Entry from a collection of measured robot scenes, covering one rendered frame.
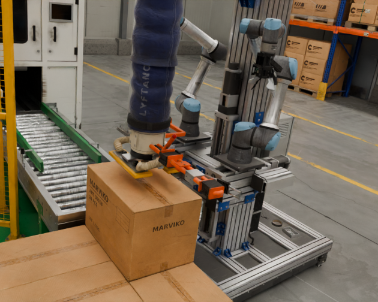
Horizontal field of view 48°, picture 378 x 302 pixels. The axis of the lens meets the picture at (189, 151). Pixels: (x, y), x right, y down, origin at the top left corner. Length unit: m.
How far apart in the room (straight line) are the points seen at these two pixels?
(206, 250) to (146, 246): 1.02
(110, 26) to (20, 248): 10.42
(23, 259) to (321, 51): 8.62
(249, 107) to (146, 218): 1.01
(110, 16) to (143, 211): 10.67
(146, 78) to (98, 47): 10.20
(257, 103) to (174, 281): 1.20
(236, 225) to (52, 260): 1.29
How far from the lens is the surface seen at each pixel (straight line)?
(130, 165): 2.20
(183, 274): 2.34
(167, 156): 2.03
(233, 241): 3.11
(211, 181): 1.80
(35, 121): 4.51
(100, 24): 12.36
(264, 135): 2.43
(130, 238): 2.13
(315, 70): 10.18
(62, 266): 2.36
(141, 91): 2.09
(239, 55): 2.69
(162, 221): 2.15
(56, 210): 2.75
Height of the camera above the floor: 1.95
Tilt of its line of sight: 21 degrees down
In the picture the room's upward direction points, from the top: 7 degrees clockwise
